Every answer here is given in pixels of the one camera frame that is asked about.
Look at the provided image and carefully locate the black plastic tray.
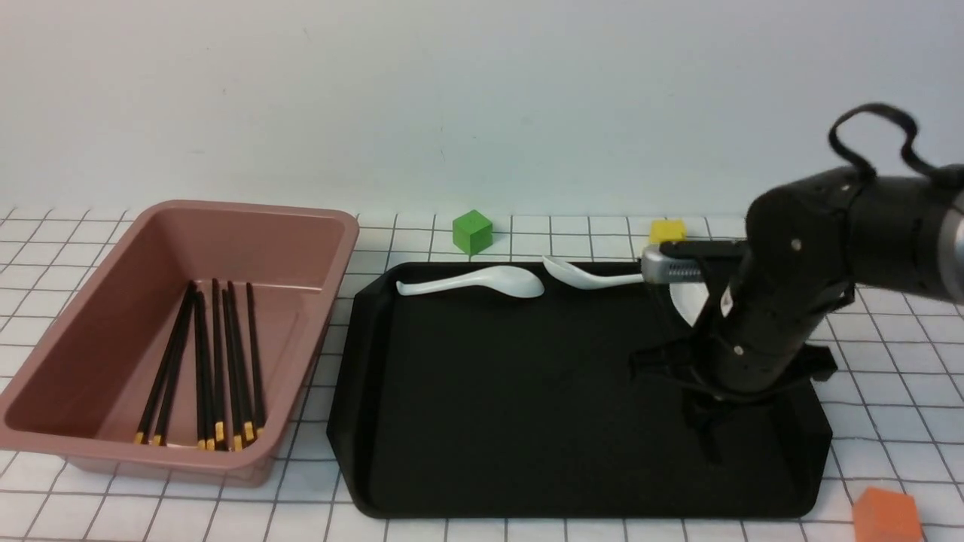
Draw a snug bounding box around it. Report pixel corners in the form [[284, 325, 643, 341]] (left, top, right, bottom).
[[328, 262, 833, 519]]

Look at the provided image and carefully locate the orange foam cube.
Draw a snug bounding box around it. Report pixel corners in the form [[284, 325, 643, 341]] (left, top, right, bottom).
[[853, 487, 923, 542]]

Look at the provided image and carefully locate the white ceramic spoon upside down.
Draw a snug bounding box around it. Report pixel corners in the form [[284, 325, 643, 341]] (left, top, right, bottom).
[[541, 256, 646, 291]]

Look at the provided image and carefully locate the pink plastic bin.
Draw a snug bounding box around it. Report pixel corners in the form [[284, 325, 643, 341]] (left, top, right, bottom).
[[2, 200, 359, 487]]

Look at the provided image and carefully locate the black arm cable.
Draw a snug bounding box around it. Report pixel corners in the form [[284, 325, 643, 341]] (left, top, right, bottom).
[[828, 103, 964, 189]]

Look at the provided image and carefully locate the black yellow-tipped chopstick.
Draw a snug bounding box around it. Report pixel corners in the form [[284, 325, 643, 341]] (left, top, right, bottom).
[[151, 284, 197, 446], [226, 281, 255, 445], [193, 291, 208, 452], [212, 279, 227, 452], [245, 282, 267, 438], [221, 289, 244, 452], [133, 281, 197, 445]]

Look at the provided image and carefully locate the white ceramic spoon far left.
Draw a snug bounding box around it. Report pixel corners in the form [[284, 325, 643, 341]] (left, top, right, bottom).
[[395, 265, 545, 299]]

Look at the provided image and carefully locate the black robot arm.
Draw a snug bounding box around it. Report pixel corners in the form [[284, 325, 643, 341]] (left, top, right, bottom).
[[630, 166, 962, 461]]

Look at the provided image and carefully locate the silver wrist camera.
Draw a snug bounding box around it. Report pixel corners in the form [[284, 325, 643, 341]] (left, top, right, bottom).
[[639, 239, 746, 285]]

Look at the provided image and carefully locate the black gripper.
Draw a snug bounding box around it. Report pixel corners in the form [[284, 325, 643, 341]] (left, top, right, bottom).
[[631, 241, 854, 465]]

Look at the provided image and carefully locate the green foam cube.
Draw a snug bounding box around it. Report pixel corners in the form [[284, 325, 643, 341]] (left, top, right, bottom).
[[452, 209, 493, 256]]

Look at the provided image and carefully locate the yellow foam cube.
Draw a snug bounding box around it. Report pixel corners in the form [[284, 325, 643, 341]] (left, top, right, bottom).
[[648, 219, 688, 245]]

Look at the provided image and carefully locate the white ceramic spoon inner pair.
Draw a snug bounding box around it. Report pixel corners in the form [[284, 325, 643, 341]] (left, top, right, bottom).
[[668, 282, 709, 328]]

